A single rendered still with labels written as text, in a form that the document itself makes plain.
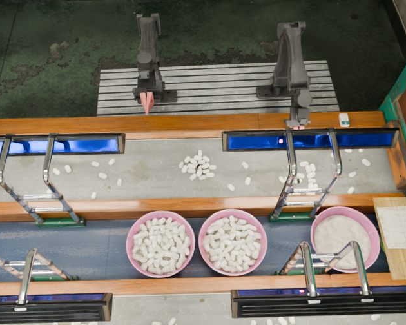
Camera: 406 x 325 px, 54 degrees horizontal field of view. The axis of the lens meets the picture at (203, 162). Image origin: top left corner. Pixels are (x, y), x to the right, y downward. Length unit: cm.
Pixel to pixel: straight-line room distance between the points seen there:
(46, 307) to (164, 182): 73
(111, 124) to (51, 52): 159
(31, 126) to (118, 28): 164
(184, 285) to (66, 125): 90
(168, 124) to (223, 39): 156
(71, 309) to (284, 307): 60
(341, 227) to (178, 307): 72
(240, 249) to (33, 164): 96
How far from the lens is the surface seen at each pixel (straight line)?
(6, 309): 131
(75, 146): 148
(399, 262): 173
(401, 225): 179
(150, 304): 158
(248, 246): 163
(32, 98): 314
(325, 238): 170
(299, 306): 124
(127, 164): 179
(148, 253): 164
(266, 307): 123
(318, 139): 148
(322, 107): 210
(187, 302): 157
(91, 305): 123
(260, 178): 175
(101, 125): 189
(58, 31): 353
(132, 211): 167
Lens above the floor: 229
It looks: 61 degrees down
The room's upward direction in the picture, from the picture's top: straight up
